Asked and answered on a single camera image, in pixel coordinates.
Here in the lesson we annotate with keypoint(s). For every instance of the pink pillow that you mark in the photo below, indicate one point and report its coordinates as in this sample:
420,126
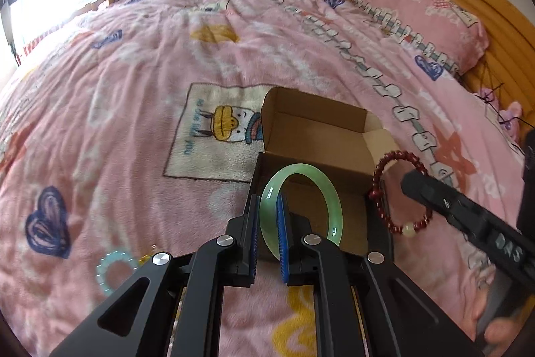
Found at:
446,36

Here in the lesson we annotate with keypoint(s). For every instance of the green jade bangle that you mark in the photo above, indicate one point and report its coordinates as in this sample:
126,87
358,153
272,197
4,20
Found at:
268,204

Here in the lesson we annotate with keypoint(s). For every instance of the pink patterned blanket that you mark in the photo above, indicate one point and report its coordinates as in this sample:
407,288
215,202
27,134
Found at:
138,127

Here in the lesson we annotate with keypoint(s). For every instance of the pink plush toy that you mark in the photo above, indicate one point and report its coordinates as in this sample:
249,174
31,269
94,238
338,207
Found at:
508,119

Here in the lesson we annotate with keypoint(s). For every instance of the right hand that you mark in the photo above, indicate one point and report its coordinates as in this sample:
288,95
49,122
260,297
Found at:
501,331

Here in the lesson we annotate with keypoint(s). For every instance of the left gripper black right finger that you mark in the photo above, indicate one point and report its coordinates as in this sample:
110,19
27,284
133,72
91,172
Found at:
364,305

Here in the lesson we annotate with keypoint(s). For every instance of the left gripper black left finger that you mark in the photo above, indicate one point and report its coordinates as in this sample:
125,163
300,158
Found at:
171,305

